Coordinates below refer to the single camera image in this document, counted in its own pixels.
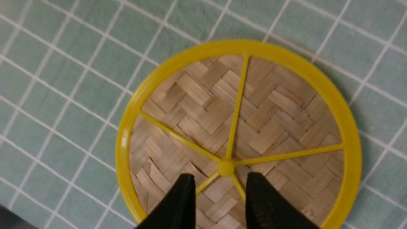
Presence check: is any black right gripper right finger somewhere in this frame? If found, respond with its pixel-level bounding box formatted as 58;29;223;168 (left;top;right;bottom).
245;172;319;229

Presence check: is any woven bamboo steamer lid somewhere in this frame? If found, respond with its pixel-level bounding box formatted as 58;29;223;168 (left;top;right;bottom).
116;40;362;229

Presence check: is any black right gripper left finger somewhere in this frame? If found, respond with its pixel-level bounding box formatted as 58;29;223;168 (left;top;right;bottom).
136;174;196;229

